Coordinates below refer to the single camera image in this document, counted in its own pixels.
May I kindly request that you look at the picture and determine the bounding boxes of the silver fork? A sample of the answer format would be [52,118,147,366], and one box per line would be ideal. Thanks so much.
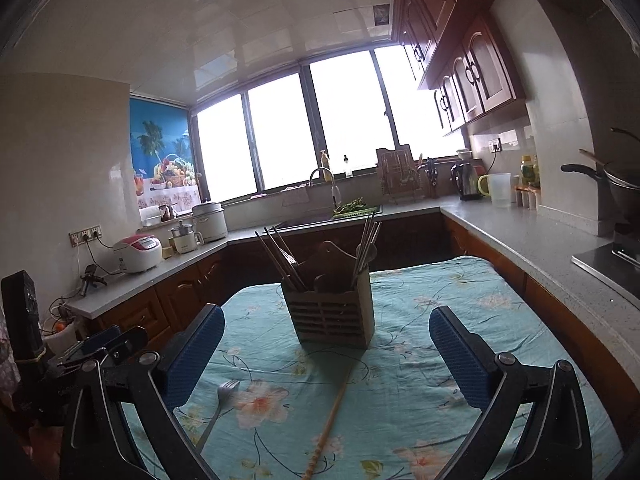
[195,379,241,454]

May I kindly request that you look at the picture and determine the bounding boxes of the silver metal spoon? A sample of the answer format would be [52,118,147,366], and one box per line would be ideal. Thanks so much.
[357,243,378,266]

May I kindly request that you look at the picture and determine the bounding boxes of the metal chopstick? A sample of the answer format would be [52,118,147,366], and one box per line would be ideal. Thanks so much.
[352,217,382,280]
[350,212,375,286]

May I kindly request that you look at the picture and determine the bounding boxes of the kitchen sink basin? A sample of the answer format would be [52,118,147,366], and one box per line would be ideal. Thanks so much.
[276,212,333,229]

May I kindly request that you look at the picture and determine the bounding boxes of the teal floral tablecloth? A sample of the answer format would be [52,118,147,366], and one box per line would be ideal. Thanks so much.
[121,254,624,480]

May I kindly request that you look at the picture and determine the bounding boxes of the red white rice cooker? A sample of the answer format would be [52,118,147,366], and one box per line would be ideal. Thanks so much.
[113,234,163,274]

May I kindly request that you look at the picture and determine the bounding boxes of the small white electric pot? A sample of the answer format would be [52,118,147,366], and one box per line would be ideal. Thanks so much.
[169,221,204,255]

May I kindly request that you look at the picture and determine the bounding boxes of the black box device left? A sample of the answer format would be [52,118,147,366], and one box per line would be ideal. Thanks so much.
[1,270,44,362]

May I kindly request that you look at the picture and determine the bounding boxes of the large white rice cooker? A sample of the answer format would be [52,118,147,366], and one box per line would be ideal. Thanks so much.
[192,202,228,243]

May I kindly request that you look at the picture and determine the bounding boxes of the gas stove top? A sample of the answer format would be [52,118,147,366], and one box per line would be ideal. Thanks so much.
[572,243,639,298]

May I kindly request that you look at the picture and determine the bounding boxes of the wooden utensil holder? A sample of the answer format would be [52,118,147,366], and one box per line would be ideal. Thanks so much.
[281,240,378,349]

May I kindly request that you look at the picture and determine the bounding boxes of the tropical fruit window poster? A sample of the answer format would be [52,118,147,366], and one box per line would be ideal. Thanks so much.
[129,98,201,214]

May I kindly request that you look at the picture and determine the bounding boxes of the yellow oil bottle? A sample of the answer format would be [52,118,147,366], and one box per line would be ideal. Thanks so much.
[520,155,540,188]

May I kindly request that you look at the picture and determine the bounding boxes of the black knife block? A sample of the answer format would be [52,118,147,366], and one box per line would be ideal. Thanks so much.
[416,157,439,198]

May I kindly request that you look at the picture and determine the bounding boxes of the green vegetables in sink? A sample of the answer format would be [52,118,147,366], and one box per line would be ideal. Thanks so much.
[333,197,380,219]

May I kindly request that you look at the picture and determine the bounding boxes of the wooden dish rack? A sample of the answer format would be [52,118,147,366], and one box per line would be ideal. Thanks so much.
[375,144,420,200]

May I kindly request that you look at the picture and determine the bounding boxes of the chrome sink faucet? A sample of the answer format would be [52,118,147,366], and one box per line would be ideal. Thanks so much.
[308,164,343,212]

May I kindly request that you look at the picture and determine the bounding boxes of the dish soap bottle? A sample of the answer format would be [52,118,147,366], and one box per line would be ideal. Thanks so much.
[320,150,333,183]

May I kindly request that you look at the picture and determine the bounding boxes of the wall power socket left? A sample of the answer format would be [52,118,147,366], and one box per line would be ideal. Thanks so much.
[68,224,103,247]

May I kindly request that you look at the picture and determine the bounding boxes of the clear jug green handle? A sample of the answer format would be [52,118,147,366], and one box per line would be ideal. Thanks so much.
[477,174,512,208]

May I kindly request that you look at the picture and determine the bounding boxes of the black wok with handle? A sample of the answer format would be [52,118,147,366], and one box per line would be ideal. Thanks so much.
[560,148,639,229]

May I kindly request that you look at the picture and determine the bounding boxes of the upper wooden wall cabinets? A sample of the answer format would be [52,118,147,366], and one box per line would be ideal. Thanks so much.
[390,0,527,136]

